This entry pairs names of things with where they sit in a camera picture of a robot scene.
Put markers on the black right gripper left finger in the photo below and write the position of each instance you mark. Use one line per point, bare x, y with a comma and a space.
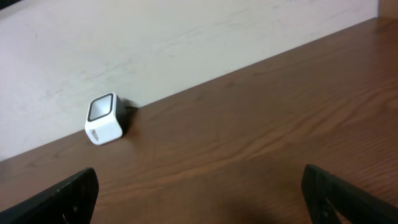
70, 201

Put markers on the white barcode scanner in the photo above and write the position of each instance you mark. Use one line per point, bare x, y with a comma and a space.
109, 118

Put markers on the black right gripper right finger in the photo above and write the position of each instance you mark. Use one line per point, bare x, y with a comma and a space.
326, 195

